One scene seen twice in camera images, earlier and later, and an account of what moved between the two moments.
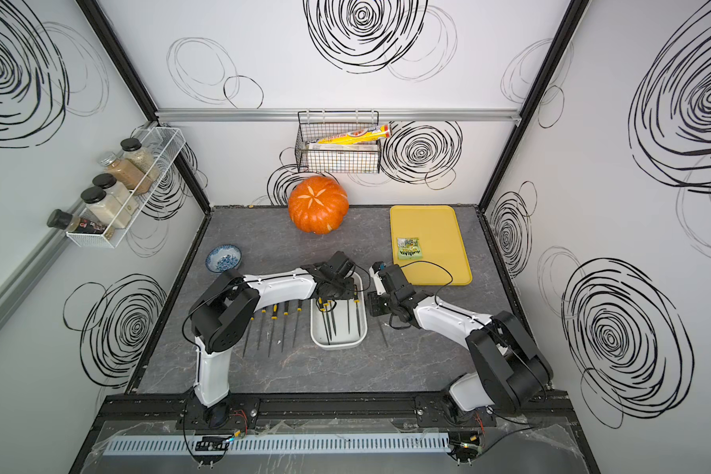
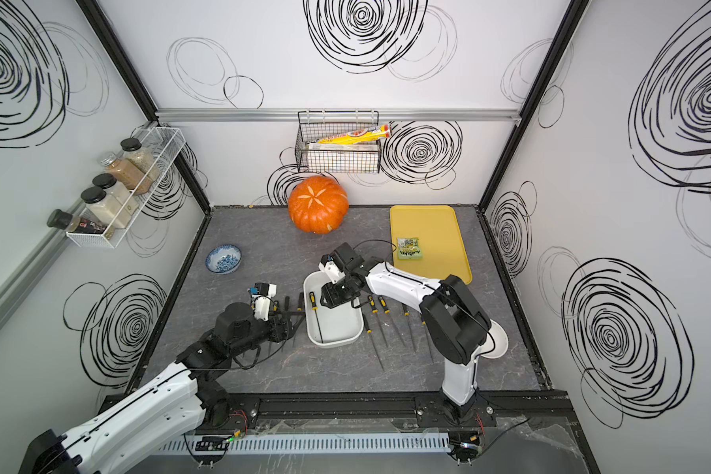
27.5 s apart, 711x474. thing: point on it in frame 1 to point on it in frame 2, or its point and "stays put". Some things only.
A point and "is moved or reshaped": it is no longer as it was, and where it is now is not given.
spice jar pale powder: x=108 y=210 stays put
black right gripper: x=372 y=304 to x=333 y=298
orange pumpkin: x=318 y=204 stays put
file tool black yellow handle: x=356 y=301 to x=406 y=309
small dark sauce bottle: x=61 y=220 stays put
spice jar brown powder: x=125 y=172 stays put
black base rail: x=181 y=412 stays put
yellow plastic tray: x=443 y=261 stays put
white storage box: x=340 y=323 stays put
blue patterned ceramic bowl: x=222 y=258 stays put
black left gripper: x=350 y=289 to x=287 y=330
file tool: x=320 y=301 is moved or reshaped
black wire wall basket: x=336 y=158 stays put
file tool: x=332 y=314 to x=369 y=331
